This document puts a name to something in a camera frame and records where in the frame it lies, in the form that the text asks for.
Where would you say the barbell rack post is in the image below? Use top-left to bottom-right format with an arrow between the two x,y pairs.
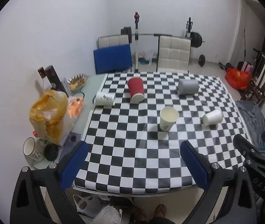
186,17 -> 193,39
134,12 -> 140,45

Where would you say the orange snack packet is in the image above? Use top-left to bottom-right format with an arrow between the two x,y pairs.
67,96 -> 86,124

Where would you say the barbell with black plates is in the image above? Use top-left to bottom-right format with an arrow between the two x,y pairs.
121,27 -> 204,47

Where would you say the yellow plastic bag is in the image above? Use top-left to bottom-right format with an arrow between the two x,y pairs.
29,89 -> 69,145

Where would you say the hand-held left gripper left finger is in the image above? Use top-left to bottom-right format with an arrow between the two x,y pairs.
10,141 -> 89,224

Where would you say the small plain white cup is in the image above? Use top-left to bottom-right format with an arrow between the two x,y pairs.
202,110 -> 223,126

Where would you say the person's right foot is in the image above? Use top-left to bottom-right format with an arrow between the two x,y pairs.
154,204 -> 168,220

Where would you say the person's foot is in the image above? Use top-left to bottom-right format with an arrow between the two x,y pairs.
134,207 -> 148,224
154,204 -> 168,220

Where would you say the snack basket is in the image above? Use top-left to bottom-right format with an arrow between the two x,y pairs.
67,74 -> 88,91

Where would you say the white padded chair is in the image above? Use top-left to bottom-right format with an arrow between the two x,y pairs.
97,35 -> 131,49
157,35 -> 192,73

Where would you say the black white checkered tablecloth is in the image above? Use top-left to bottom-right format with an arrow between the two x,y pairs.
73,72 -> 252,195

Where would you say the white plastic bag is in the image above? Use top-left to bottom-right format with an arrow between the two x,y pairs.
72,194 -> 111,216

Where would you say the grey cup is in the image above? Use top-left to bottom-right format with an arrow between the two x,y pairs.
178,79 -> 199,96

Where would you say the tall black box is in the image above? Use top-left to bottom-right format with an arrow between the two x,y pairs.
44,65 -> 69,96

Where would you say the grey cloth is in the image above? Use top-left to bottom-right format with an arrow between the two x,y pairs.
236,100 -> 265,150

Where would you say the black round object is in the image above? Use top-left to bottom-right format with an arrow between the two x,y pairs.
44,143 -> 59,162

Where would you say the cream printed paper cup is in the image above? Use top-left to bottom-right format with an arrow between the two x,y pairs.
160,106 -> 179,131

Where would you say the red plastic bag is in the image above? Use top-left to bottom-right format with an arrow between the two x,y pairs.
224,67 -> 252,89

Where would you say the white printed mug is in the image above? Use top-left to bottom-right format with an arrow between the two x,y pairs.
93,92 -> 116,109

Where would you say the clear plastic bag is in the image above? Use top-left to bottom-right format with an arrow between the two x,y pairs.
137,49 -> 157,67

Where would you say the white knitted cloth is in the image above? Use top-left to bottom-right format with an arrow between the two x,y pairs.
95,204 -> 122,224

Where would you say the person's left foot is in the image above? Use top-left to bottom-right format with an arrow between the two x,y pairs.
134,207 -> 148,224

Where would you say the white mug with dark rim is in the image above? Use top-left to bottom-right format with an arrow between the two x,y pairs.
23,137 -> 45,163

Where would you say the red ribbed paper cup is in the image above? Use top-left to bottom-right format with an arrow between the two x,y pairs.
127,77 -> 145,104

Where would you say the purple flat box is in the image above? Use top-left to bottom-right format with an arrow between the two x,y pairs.
63,133 -> 83,148

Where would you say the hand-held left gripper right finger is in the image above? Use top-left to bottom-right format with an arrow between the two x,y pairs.
180,141 -> 257,224

